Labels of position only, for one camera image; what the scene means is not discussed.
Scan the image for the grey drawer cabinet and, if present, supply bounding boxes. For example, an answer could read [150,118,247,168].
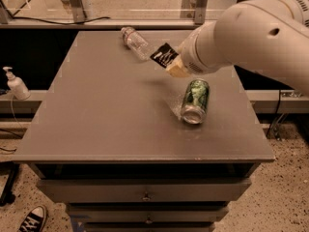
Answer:
[14,31,274,232]

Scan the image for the drawer with knob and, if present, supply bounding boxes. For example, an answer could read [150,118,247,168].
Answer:
[38,178,251,203]
[67,203,228,222]

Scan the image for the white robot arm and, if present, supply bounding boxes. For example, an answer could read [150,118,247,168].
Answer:
[166,0,309,96]

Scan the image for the clear plastic water bottle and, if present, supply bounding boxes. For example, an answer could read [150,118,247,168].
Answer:
[121,27,155,61]

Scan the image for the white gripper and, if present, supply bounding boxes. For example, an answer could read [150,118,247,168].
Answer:
[166,27,222,77]

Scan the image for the top drawer with knob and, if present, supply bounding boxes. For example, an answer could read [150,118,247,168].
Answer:
[38,178,251,203]

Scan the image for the black rxbar chocolate wrapper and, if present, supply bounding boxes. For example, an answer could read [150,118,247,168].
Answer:
[151,43,178,69]

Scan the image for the green drink can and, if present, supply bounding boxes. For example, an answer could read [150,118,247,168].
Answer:
[181,78,210,125]

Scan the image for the black cable on ledge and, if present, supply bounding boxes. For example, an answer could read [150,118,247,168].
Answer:
[6,8,112,26]

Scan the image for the black white sneaker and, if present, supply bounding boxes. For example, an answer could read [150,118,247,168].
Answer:
[17,206,47,232]

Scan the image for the black stand base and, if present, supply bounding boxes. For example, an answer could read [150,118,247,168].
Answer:
[0,161,19,207]

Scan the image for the white pump dispenser bottle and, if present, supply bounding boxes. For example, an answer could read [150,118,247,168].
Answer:
[3,67,31,100]

